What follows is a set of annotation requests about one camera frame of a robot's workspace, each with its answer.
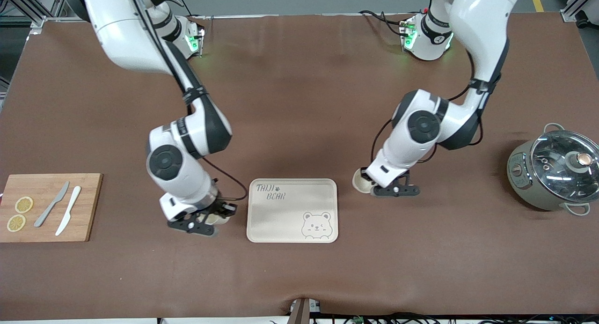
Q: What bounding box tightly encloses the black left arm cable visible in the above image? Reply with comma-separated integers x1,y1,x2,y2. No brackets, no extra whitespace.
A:
371,48,501,168

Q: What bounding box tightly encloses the black right base cable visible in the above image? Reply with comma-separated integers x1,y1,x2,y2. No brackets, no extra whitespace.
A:
168,0,207,21

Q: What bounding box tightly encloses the grey table edge bracket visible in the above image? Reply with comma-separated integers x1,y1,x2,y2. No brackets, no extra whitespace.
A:
289,297,322,324

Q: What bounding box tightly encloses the bamboo cutting board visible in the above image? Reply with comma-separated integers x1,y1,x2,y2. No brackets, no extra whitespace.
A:
0,173,103,243

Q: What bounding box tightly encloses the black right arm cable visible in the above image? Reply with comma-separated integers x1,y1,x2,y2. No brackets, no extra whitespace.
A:
126,0,248,202

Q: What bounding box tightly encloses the white plastic knife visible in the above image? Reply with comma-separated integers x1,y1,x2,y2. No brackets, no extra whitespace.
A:
55,186,82,236

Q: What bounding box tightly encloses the white IKEA cup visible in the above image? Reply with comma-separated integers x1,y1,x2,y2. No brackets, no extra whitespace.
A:
352,168,376,194
200,213,231,228

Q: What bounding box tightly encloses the glass pot lid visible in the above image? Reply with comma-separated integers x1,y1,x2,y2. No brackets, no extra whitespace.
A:
531,130,599,203

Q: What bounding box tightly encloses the grey plastic knife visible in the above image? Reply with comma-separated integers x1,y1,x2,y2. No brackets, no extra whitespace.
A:
34,181,70,228

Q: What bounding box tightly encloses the black left base cable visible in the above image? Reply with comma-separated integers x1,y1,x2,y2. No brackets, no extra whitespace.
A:
358,9,409,37

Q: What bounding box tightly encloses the cream bear print tray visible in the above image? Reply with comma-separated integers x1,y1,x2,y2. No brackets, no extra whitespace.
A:
246,178,339,244

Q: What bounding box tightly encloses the black base cable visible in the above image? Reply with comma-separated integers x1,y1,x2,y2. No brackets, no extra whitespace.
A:
358,9,409,37
168,0,207,21

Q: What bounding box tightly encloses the aluminium frame profile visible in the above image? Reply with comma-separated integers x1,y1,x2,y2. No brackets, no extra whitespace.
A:
0,0,66,30
561,0,599,23

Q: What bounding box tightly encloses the grey green cooking pot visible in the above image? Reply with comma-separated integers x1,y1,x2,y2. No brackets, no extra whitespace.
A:
507,123,599,217

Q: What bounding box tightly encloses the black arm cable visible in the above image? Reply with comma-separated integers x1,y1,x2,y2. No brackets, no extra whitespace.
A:
371,48,501,168
126,0,248,202

